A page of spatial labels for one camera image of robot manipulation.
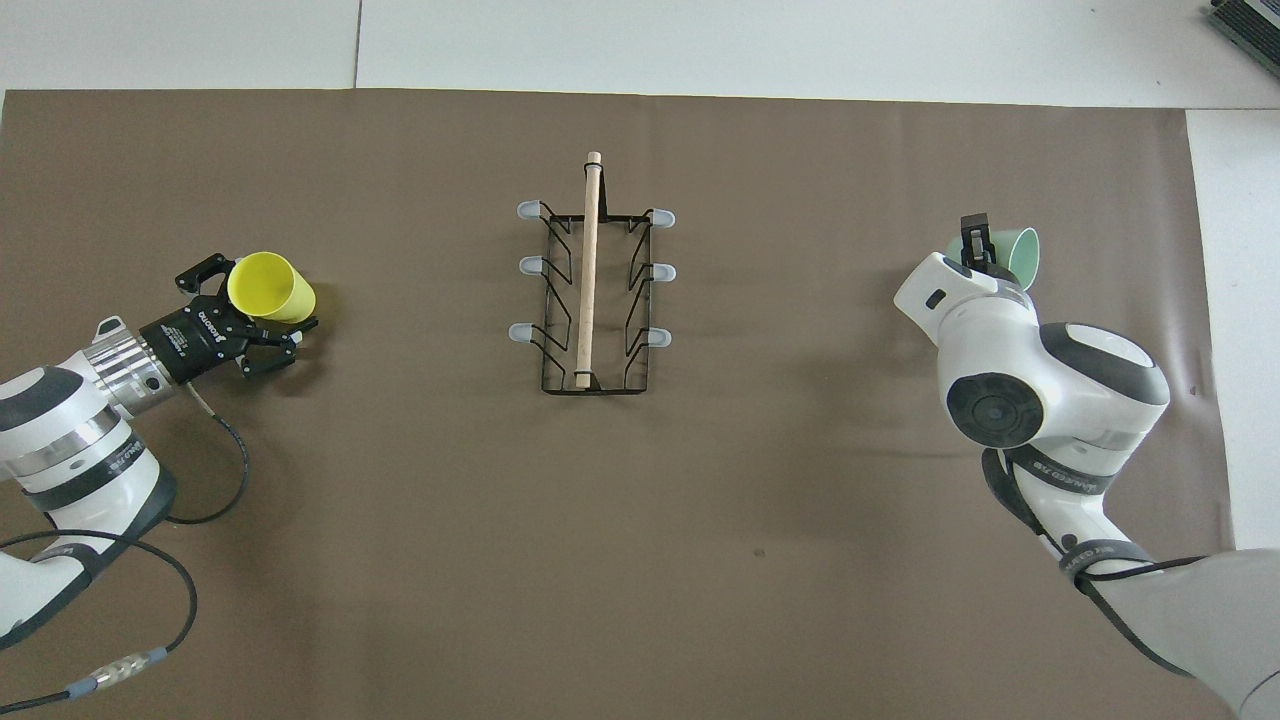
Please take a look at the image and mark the grey ribbed device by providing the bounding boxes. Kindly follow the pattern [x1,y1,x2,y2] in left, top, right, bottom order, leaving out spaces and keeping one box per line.
[1205,0,1280,51]

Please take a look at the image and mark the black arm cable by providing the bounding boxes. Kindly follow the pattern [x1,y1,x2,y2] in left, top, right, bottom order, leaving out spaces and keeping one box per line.
[0,385,251,713]
[985,450,1231,681]

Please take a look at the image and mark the green plastic cup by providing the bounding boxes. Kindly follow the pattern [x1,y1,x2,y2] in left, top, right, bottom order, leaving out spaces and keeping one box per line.
[945,227,1041,293]

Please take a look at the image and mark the black wire cup rack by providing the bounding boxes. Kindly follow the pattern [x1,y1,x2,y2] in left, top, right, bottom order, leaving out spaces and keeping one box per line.
[508,150,678,396]

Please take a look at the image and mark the brown table mat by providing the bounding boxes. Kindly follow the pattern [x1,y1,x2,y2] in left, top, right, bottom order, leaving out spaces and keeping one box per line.
[0,88,1246,720]

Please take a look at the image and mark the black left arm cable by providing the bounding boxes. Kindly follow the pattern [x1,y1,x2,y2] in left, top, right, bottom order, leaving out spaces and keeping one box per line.
[0,385,251,713]

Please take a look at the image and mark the yellow plastic cup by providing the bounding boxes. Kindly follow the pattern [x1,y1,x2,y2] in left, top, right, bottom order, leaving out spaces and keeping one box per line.
[227,251,317,324]

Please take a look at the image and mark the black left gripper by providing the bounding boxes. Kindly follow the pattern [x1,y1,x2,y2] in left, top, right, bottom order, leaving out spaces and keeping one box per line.
[140,253,321,386]

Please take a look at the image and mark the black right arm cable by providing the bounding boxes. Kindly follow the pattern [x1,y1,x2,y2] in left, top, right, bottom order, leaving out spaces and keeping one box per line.
[985,450,1231,681]

